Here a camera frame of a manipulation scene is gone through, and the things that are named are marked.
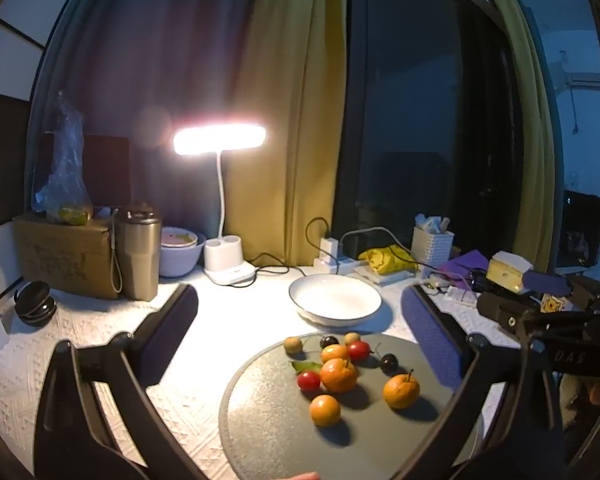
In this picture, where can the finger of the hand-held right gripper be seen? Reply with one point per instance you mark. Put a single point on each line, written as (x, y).
(505, 312)
(545, 282)

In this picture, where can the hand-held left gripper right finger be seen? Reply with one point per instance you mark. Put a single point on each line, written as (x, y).
(430, 332)

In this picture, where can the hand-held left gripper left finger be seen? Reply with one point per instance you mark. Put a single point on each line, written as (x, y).
(172, 322)

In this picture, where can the dark red cherry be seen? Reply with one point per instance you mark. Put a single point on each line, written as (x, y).
(389, 364)
(328, 342)

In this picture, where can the small orange with stem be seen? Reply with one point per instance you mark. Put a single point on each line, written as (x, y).
(401, 392)

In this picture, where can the red cherry tomato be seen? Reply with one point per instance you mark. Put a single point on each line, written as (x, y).
(358, 351)
(308, 381)

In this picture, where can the white round plate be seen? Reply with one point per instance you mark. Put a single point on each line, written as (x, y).
(335, 297)

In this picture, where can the orange with green leaves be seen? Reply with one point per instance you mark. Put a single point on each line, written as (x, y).
(338, 376)

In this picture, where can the grey round tray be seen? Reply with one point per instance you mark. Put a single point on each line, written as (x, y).
(270, 420)

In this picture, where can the yellow bear card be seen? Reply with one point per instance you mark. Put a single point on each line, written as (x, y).
(551, 304)

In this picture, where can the yellow white cheese block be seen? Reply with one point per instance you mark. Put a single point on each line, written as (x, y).
(510, 272)

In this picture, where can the eyeglasses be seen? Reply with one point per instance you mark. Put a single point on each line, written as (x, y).
(477, 280)

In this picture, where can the purple notebook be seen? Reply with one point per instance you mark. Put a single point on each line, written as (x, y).
(467, 262)

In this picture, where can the lavender bowl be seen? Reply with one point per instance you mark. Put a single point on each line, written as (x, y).
(180, 260)

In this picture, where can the dark monitor screen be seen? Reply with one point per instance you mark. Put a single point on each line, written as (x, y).
(582, 230)

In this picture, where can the white desk lamp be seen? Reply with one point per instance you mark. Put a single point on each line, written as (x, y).
(228, 270)

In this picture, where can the white textured table cover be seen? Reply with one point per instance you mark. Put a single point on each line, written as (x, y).
(95, 315)

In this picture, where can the white woven basket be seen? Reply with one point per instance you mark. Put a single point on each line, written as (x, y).
(432, 250)

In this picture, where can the yellow cartoon pouch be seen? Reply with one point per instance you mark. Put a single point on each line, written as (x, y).
(387, 259)

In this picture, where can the white patterned bowl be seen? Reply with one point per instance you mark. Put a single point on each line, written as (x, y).
(178, 237)

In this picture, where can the white blue packets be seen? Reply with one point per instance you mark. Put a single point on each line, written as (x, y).
(432, 222)

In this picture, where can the white power strip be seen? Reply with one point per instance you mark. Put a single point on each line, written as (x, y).
(337, 266)

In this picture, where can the black adapter plug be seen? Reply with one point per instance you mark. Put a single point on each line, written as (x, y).
(350, 247)

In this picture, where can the small brownish yellow fruit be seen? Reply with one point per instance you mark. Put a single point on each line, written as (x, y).
(292, 345)

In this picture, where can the cardboard box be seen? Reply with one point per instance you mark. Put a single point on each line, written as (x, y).
(65, 255)

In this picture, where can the green leaf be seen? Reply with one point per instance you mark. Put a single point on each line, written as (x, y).
(305, 366)

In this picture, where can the white charger plug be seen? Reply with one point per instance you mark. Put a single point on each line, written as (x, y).
(329, 248)

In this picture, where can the black round case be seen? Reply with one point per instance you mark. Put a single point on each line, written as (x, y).
(35, 305)

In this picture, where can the yellowish green fruit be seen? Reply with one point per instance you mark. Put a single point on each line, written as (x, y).
(73, 214)

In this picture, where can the pale green curtain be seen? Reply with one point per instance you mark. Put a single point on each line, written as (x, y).
(530, 110)

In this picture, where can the clear plastic bag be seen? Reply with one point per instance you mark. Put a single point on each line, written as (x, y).
(65, 170)

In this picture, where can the black panel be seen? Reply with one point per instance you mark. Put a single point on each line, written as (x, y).
(5, 160)

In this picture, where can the dark glass window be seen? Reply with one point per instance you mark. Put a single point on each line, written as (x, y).
(410, 85)

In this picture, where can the yellow curtain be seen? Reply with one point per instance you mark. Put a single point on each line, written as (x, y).
(290, 110)

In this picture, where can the blue grey curtain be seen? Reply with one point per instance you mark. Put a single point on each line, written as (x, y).
(130, 60)

